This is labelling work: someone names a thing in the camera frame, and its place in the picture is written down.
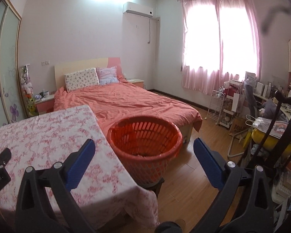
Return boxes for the pink curtain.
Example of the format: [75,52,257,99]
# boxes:
[181,0,261,95]

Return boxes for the pink nightstand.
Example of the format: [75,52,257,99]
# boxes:
[35,94,55,115]

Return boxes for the white rolling cart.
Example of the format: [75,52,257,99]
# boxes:
[205,90,225,125]

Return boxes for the grey office chair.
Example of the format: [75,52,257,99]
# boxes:
[243,78,282,124]

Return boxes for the pink striped pillow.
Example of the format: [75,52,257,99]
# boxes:
[97,66,119,85]

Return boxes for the stuffed toys column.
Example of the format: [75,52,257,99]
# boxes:
[20,64,38,117]

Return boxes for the white air conditioner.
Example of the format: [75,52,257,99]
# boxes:
[123,2,154,18]

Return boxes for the cluttered desk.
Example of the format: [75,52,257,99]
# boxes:
[229,71,291,209]

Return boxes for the pink floral tablecloth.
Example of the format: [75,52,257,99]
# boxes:
[0,105,159,229]

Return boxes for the salmon bed cover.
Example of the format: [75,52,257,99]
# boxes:
[53,79,202,134]

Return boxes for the orange plastic basket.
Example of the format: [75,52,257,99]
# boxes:
[107,116,183,188]

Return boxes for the floral pillow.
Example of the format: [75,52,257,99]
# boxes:
[64,68,100,93]

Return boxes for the floral wardrobe doors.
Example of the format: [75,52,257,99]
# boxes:
[0,0,27,127]

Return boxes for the beige pink headboard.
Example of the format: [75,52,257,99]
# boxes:
[55,57,122,90]

